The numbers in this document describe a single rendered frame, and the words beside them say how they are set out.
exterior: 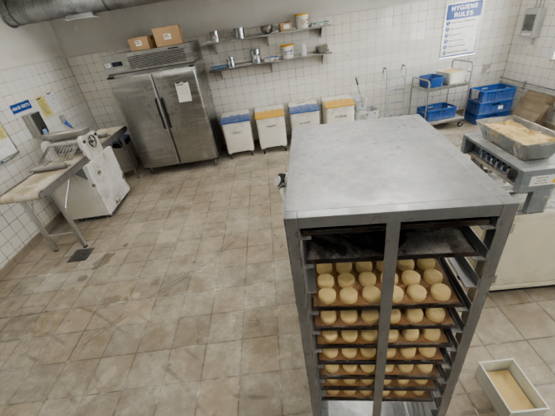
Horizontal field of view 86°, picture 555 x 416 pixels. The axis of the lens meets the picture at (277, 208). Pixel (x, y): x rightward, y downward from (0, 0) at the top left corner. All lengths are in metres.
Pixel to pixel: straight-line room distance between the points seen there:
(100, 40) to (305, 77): 3.69
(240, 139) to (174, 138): 1.18
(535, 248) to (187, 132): 4.89
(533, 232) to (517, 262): 0.29
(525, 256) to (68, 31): 7.04
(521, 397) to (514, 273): 0.92
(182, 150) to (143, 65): 1.45
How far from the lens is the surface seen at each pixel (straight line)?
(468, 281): 0.91
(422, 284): 0.99
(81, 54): 6.93
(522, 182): 2.49
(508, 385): 2.64
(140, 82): 5.63
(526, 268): 3.08
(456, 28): 7.08
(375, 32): 6.48
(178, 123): 5.63
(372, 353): 1.13
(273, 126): 5.73
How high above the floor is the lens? 2.20
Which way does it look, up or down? 32 degrees down
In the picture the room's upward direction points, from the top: 9 degrees counter-clockwise
